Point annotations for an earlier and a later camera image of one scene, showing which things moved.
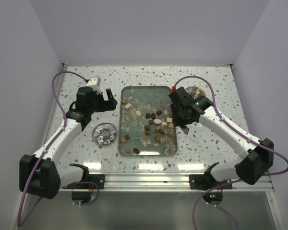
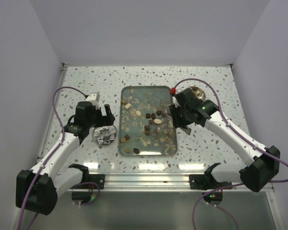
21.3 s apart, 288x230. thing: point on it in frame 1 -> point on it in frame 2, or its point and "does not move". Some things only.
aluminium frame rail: (167, 182) does not move
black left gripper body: (99, 105) -> (98, 120)
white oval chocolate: (157, 121) does not move
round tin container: (195, 91) does not move
